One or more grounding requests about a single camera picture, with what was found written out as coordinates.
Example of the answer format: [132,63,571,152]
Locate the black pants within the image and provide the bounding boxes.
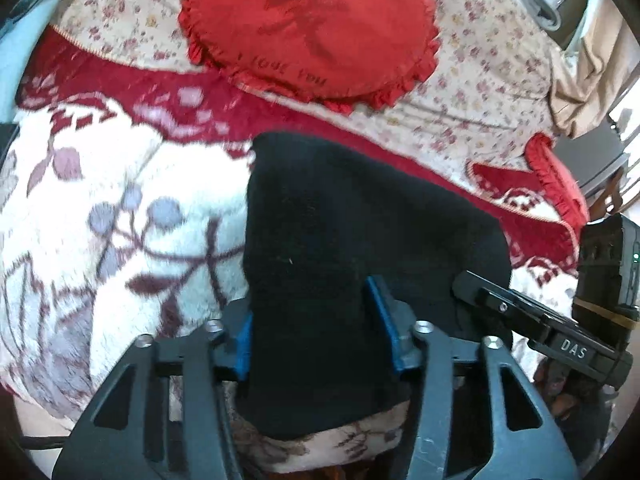
[236,132,511,440]

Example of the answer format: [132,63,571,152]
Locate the red and white plush blanket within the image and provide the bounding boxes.
[1,28,577,436]

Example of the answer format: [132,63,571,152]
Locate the floral bed sheet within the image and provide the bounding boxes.
[52,0,556,185]

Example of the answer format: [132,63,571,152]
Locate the beige curtain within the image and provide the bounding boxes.
[549,0,639,139]

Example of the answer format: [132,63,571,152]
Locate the black smartphone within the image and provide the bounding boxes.
[0,122,20,167]

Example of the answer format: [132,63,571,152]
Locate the red heart-shaped pillow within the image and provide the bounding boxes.
[178,0,439,114]

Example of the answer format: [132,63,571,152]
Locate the light blue fleece jacket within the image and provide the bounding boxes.
[1,0,58,122]

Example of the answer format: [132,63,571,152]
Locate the black cable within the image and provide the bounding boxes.
[19,433,68,451]

